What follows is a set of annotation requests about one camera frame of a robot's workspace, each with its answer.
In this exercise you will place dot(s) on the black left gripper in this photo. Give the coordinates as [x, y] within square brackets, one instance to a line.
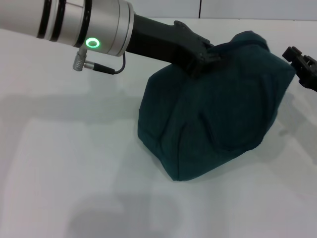
[168, 42]

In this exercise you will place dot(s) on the dark teal insulated lunch bag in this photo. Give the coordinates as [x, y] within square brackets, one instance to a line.
[210, 124]

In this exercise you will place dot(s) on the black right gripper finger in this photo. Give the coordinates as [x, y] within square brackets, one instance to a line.
[308, 81]
[301, 58]

